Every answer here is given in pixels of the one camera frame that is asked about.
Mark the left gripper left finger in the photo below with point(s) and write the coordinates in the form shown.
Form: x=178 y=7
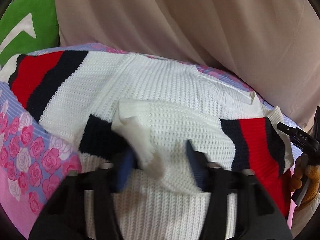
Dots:
x=63 y=216

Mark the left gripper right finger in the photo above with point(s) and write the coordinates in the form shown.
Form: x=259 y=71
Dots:
x=239 y=207

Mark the green pillow with white mark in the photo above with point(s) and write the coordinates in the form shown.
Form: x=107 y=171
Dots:
x=27 y=26

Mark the pink floral bed sheet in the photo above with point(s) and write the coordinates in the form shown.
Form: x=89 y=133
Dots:
x=30 y=154

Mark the white red navy knit sweater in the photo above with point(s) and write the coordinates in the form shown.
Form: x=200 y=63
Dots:
x=162 y=129

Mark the brown gloved right hand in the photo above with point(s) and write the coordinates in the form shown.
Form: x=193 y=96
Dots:
x=305 y=181

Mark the beige curtain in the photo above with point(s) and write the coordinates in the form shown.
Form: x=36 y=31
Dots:
x=272 y=45

